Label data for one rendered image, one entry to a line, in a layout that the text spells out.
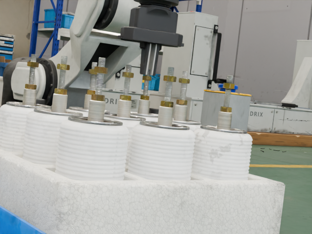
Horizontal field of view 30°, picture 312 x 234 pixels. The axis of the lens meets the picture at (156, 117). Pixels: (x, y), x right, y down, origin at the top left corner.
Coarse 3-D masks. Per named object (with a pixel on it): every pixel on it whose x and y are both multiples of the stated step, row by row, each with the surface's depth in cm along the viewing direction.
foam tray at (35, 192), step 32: (0, 160) 88; (0, 192) 87; (32, 192) 77; (64, 192) 70; (96, 192) 73; (128, 192) 75; (160, 192) 78; (192, 192) 82; (224, 192) 85; (256, 192) 89; (32, 224) 77; (64, 224) 71; (96, 224) 73; (128, 224) 76; (160, 224) 79; (192, 224) 82; (224, 224) 86; (256, 224) 90
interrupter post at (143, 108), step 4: (140, 100) 112; (144, 100) 112; (148, 100) 112; (140, 104) 112; (144, 104) 112; (148, 104) 112; (140, 108) 112; (144, 108) 112; (148, 108) 113; (140, 112) 112; (144, 112) 112; (148, 112) 113
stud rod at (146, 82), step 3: (147, 72) 112; (147, 75) 112; (144, 81) 113; (147, 81) 112; (144, 84) 113; (147, 84) 113; (144, 87) 113; (147, 87) 113; (144, 90) 113; (147, 90) 113; (144, 93) 113; (147, 93) 113
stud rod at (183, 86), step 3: (183, 72) 103; (186, 72) 103; (183, 75) 103; (186, 75) 103; (183, 84) 103; (183, 87) 103; (183, 90) 103; (180, 93) 103; (183, 93) 103; (180, 96) 103; (183, 96) 103; (180, 99) 103; (183, 99) 103; (183, 105) 103
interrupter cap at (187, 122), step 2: (174, 120) 100; (186, 120) 106; (188, 120) 106; (190, 120) 106; (172, 122) 100; (174, 122) 100; (176, 122) 100; (178, 122) 100; (180, 122) 100; (182, 122) 100; (184, 122) 100; (186, 122) 100; (188, 122) 100; (190, 122) 100; (192, 122) 101; (194, 122) 103; (196, 122) 104; (198, 122) 104; (200, 122) 103; (192, 124) 100; (194, 124) 101; (196, 124) 101; (198, 124) 102; (200, 124) 103
